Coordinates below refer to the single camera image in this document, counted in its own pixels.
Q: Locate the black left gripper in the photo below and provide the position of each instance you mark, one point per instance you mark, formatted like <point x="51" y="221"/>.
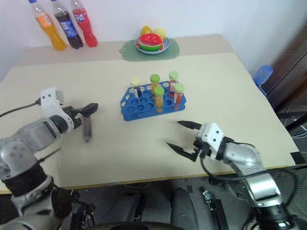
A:
<point x="72" y="112"/>

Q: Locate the blue test tube rack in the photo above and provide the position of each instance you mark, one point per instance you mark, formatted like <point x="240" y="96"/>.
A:
<point x="141" y="109"/>

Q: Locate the orange soda bottle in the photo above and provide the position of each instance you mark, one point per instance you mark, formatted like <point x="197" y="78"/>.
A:
<point x="56" y="39"/>

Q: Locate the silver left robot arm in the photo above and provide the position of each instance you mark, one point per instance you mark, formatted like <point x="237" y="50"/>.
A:
<point x="33" y="133"/>

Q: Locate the toy watermelon slice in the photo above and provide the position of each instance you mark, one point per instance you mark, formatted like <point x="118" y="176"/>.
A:
<point x="149" y="42"/>

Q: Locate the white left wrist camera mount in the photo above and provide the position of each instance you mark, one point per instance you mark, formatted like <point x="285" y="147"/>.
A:
<point x="50" y="99"/>

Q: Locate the black tape strip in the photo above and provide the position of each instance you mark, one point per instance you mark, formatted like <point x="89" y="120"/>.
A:
<point x="299" y="158"/>

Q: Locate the dark cola bottle blue label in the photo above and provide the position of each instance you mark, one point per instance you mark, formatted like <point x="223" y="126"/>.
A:
<point x="67" y="26"/>

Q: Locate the yellow-capped tube, black liquid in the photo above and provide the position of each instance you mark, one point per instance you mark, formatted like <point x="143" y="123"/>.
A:
<point x="135" y="82"/>

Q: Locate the red soda bottle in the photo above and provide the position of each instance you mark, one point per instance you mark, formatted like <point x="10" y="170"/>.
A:
<point x="86" y="32"/>

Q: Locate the dark grey rounded shape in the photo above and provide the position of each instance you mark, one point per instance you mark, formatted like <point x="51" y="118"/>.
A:
<point x="183" y="208"/>
<point x="124" y="208"/>

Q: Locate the dark brown cabinet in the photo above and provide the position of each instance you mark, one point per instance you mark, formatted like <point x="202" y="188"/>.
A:
<point x="292" y="72"/>

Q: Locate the blue plate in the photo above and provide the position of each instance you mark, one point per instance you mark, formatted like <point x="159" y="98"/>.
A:
<point x="165" y="46"/>

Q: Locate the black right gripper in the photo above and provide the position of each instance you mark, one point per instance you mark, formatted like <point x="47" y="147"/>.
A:
<point x="204" y="149"/>

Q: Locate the green-capped tube, orange liquid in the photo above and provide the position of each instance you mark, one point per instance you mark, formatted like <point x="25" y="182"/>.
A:
<point x="159" y="97"/>
<point x="155" y="78"/>

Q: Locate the black metal bracket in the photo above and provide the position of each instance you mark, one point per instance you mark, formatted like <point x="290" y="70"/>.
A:
<point x="216" y="208"/>

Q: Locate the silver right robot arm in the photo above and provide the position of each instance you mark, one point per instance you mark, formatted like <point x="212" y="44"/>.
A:
<point x="261" y="184"/>

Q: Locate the green silicone mat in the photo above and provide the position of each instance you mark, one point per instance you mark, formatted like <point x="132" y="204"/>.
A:
<point x="172" y="51"/>

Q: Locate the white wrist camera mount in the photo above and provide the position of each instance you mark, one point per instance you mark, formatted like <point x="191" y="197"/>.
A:
<point x="50" y="99"/>
<point x="213" y="137"/>

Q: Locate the green-capped tube, red liquid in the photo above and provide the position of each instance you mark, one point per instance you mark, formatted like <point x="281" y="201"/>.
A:
<point x="173" y="76"/>
<point x="179" y="92"/>

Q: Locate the yellow toy fruit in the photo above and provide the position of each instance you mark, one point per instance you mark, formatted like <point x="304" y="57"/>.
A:
<point x="145" y="30"/>

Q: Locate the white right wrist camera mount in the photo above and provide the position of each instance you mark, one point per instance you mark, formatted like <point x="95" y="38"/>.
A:
<point x="213" y="137"/>

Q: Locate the toy pineapple piece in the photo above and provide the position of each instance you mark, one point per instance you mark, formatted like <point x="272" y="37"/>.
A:
<point x="161" y="33"/>

